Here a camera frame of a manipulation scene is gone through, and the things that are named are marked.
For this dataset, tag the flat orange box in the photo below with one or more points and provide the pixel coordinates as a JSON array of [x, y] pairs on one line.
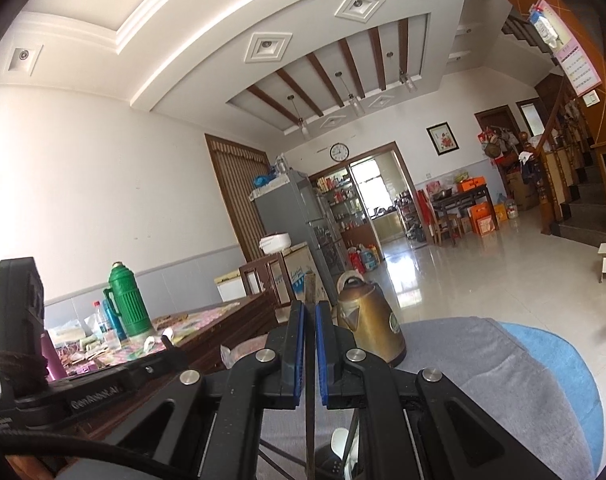
[[470, 185]]

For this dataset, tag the dark wooden side table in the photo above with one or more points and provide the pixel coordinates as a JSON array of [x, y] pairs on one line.
[[458, 198]]

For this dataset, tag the clear plastic bottle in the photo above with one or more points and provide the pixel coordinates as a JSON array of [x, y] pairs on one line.
[[99, 320]]

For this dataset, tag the wooden chair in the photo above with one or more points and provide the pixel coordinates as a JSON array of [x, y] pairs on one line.
[[263, 264]]

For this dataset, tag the large orange box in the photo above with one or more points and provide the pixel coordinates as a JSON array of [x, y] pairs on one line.
[[483, 220]]

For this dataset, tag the grey refrigerator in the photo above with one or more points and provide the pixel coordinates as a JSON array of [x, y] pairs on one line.
[[288, 210]]

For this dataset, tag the blue round table cover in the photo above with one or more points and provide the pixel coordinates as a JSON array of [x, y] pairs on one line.
[[573, 375]]

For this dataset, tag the wooden stair railing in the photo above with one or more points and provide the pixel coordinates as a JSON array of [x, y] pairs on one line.
[[548, 175]]

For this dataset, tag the brass electric kettle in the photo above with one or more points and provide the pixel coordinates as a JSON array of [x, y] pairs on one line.
[[373, 325]]

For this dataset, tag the dark wooden chopstick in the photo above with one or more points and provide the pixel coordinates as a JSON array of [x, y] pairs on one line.
[[278, 452], [354, 435]]

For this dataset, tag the white rice cooker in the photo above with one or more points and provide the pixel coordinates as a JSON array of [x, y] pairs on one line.
[[275, 242]]

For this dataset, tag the framed flower picture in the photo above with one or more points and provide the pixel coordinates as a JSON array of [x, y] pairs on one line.
[[441, 139]]

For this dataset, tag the clear water container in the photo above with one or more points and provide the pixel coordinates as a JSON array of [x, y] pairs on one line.
[[511, 210]]

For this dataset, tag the green thermos flask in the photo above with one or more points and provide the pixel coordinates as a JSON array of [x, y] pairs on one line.
[[130, 305]]

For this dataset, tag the colourful tablecloth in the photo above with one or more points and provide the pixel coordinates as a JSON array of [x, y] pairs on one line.
[[193, 322]]

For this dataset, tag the white spoon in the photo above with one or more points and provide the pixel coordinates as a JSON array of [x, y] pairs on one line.
[[339, 442]]

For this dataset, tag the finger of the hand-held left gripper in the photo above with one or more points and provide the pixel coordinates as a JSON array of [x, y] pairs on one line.
[[158, 360]]

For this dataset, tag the white crumpled tissue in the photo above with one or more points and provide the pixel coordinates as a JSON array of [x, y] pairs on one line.
[[155, 340]]

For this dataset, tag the dark carved wooden sideboard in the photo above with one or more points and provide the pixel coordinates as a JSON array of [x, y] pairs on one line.
[[233, 325]]

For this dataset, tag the pink wall calendar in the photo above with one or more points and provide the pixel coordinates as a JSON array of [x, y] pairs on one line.
[[573, 60]]

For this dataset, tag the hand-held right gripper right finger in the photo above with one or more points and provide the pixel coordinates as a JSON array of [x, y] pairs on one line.
[[323, 360]]

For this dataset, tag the blue bottle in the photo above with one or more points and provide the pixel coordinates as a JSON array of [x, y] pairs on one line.
[[114, 324]]

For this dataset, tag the round wall clock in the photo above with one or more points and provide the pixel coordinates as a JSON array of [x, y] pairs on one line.
[[339, 152]]

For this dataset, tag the dark utensil holder cup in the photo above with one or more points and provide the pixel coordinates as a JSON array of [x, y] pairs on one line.
[[328, 466]]

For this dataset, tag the grey towel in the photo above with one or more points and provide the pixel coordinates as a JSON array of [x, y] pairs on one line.
[[483, 360]]

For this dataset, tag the glass shelf cabinet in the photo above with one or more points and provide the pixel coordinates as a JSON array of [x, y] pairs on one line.
[[343, 205]]

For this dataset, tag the blue plastic bag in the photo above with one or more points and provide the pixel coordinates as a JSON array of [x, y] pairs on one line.
[[263, 181]]

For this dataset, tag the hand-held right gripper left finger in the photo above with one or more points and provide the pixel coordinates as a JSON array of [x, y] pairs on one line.
[[297, 360]]

